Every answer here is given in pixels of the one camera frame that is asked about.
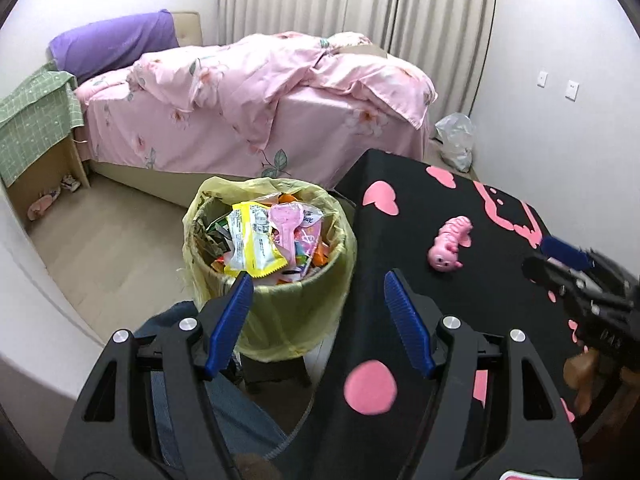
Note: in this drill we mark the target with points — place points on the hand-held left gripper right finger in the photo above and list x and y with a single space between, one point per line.
407 325

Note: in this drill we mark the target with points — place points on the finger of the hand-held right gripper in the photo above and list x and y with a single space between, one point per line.
565 251
550 277

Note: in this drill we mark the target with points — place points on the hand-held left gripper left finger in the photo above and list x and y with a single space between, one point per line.
230 325

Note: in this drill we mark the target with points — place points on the round trash bin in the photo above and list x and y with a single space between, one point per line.
295 310

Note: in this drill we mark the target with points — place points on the yellow white food packet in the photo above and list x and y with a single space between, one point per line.
255 250

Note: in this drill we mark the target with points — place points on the pile of snack wrappers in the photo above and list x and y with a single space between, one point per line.
310 255

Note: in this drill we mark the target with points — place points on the pink lollipop packet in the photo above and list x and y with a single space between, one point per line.
287 220

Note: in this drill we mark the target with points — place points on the person's right hand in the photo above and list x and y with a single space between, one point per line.
580 370

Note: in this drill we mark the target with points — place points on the black tablecloth with pink hearts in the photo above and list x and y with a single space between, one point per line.
380 250

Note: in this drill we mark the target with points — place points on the pink caterpillar toy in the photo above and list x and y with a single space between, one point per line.
450 242

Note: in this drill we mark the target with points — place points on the person's leg in jeans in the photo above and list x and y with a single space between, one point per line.
240 420

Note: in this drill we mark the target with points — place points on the white plastic bag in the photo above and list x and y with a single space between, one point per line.
457 142

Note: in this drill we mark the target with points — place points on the bed with pink sheet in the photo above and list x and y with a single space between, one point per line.
210 140

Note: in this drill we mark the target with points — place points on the white wardrobe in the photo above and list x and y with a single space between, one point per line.
40 310

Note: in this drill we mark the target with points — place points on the small white shoe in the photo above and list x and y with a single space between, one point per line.
70 183

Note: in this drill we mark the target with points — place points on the pink slipper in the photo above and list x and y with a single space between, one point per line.
42 205

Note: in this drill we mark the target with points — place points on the wooden nightstand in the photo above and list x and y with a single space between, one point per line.
75 165

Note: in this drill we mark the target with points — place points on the pink floral duvet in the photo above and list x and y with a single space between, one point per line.
240 75

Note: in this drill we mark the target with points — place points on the green checkered cloth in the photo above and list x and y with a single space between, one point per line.
30 120

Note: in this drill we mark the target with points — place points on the purple pillow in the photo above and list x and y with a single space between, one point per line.
110 42

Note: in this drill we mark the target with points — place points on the white wall switch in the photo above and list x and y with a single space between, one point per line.
571 90
542 78

